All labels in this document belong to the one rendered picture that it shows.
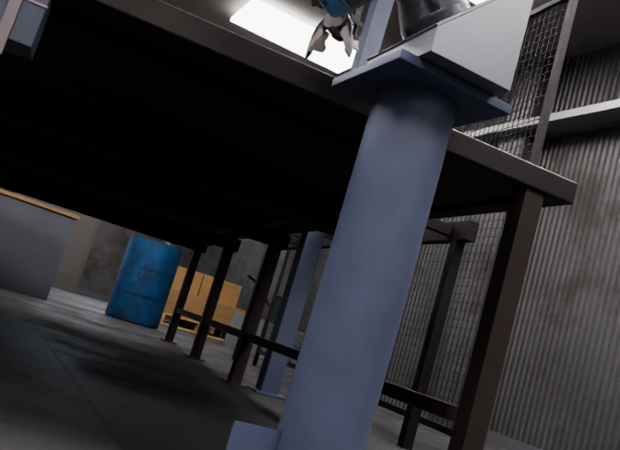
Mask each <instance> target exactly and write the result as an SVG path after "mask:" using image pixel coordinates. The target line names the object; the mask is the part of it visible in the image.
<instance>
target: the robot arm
mask: <svg viewBox="0 0 620 450"><path fill-rule="evenodd" d="M372 1H374V0H311V4H312V6H317V7H319V8H325V10H326V11H327V12H328V14H327V15H326V16H325V17H324V19H323V20H321V21H320V22H319V23H318V25H317V26H316V28H315V30H314V32H313V34H312V36H311V40H310V42H309V44H308V47H307V50H306V54H305V59H307V58H308V57H309V56H310V55H311V54H312V52H313V51H316V52H319V53H323V52H324V51H325V50H326V49H327V47H326V40H327V39H328V37H329V33H330V34H331V37H332V38H333V39H334V40H336V41H338V42H340V41H343V43H344V46H345V47H344V51H345V53H346V54H347V56H348V57H349V58H350V57H351V54H352V49H353V50H356V51H359V47H358V45H357V44H356V42H355V40H357V41H359V37H360V34H361V31H362V27H363V23H362V22H361V21H360V18H361V15H362V12H363V9H364V5H366V4H368V3H370V2H372ZM396 2H397V5H398V11H399V25H400V34H401V36H402V39H403V40H405V39H407V38H409V37H411V36H412V35H414V34H416V33H418V32H420V31H422V30H424V29H426V28H428V27H430V26H432V25H434V24H435V23H436V22H437V21H438V20H440V21H442V20H444V19H446V18H449V17H452V16H454V15H456V14H458V13H459V12H462V11H464V10H466V9H468V8H470V7H471V5H470V3H469V0H396ZM359 27H360V31H359V35H358V36H357V35H356V34H357V31H358V29H359ZM326 30H328V32H329V33H328V32H327V31H326Z"/></svg>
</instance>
